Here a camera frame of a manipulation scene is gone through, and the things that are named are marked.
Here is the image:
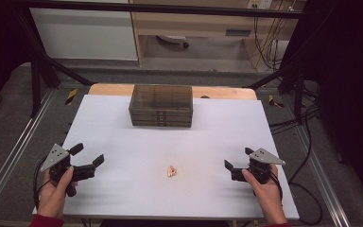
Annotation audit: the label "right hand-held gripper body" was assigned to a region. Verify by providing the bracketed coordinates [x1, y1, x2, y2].
[232, 148, 286, 185]

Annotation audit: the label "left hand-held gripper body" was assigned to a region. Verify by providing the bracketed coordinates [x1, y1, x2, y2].
[40, 143, 96, 198]

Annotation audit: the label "transparent brown drawer box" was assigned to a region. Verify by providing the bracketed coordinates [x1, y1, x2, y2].
[128, 84, 194, 129]

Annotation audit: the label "person's right hand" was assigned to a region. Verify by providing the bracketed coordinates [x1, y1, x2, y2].
[241, 164, 288, 225]

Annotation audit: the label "person's left hand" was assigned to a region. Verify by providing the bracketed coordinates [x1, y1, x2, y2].
[37, 166, 78, 219]

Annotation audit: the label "yellow black tape strip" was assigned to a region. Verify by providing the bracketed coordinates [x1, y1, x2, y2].
[268, 94, 285, 109]
[64, 88, 78, 106]

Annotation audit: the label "white table board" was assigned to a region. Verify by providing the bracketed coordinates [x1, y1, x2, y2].
[32, 94, 301, 220]

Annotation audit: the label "wooden table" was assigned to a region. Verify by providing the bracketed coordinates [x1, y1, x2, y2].
[88, 82, 258, 101]

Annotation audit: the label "black metal stand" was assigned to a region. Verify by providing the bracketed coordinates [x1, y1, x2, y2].
[247, 60, 306, 124]
[13, 9, 94, 118]

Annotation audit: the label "white cabinet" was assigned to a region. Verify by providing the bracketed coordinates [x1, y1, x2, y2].
[29, 0, 139, 61]

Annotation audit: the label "white chair base with caster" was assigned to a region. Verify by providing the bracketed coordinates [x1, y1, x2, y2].
[156, 34, 190, 50]

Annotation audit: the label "light wooden desk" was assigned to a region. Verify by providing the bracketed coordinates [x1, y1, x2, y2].
[129, 0, 306, 67]

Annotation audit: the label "black metal crossbar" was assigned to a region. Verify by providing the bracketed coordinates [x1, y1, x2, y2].
[15, 0, 303, 19]

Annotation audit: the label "right hand-held gripper black cable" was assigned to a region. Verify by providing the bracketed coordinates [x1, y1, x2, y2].
[254, 169, 284, 206]

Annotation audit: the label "aluminium rail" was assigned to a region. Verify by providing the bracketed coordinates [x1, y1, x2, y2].
[0, 89, 56, 216]
[296, 126, 351, 227]

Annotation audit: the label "black floor cables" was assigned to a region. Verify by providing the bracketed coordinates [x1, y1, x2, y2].
[268, 103, 324, 226]

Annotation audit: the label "bundle of hanging cables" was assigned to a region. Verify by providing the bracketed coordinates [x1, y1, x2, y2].
[253, 15, 289, 72]

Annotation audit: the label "white wall socket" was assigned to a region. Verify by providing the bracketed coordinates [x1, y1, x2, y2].
[247, 0, 273, 9]

